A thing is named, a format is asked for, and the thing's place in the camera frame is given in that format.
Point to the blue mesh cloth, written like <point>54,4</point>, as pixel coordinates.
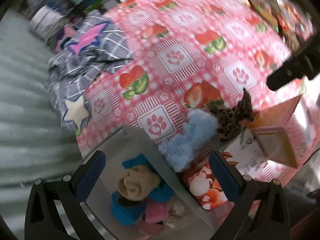
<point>126,215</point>

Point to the beige cloth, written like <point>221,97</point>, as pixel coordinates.
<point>138,182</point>

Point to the pink red cardboard box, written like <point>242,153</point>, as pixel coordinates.
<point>285,132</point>

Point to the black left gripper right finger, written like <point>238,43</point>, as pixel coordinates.
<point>260,209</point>

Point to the pink fuzzy cloth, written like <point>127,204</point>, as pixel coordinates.
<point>156,212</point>

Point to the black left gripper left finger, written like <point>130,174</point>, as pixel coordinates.
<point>42,220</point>

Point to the white polka dot scrunchie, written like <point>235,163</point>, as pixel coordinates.
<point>178,215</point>

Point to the orange white printed box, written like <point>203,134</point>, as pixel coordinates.
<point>203,185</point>

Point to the pink strawberry paw tablecloth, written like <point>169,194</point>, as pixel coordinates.
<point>188,54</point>

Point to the green corduroy sofa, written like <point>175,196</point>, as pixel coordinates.
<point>33,143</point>

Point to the leopard print scarf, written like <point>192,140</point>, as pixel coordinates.
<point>228,119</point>

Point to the blue fuzzy cloth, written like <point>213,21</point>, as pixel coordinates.
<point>163,192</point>

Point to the grey plaid star blanket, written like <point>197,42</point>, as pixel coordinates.
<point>98,46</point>

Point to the light blue fluffy cloth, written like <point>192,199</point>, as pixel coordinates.
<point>180,151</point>

